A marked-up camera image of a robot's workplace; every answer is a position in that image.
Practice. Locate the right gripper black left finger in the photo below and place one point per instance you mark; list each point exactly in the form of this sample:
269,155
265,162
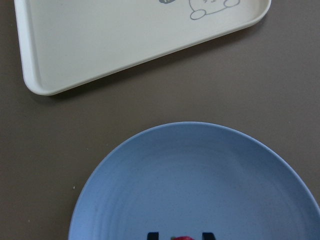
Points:
153,236

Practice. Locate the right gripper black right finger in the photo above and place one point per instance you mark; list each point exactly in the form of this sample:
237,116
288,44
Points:
208,236

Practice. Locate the red strawberry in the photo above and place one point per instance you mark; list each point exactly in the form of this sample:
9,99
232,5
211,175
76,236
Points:
181,238

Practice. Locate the blue plate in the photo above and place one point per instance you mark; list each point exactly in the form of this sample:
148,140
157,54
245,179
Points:
190,178

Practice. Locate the cream rabbit tray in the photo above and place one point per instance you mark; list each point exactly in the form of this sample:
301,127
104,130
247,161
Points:
67,43

